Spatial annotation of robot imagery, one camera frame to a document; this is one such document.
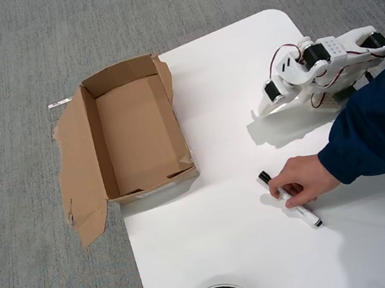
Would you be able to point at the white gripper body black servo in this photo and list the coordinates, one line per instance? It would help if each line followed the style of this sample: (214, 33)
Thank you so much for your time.
(267, 100)

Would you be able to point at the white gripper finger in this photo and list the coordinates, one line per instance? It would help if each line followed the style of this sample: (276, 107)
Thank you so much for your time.
(279, 106)
(264, 101)

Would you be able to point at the white marker pen black cap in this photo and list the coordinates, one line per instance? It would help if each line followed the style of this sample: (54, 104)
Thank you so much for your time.
(310, 215)

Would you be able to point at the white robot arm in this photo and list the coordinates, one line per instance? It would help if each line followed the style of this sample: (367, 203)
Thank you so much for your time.
(332, 49)

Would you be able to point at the forearm in dark blue sleeve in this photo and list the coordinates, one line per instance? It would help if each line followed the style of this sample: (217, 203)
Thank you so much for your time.
(370, 129)

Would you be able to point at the open brown cardboard box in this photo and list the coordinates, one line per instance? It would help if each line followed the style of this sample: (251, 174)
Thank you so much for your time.
(134, 130)

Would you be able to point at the person's bare hand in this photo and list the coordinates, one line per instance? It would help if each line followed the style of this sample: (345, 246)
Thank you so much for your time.
(305, 175)

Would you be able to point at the white paper strip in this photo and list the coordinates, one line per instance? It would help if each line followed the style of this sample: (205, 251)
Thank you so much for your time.
(60, 103)

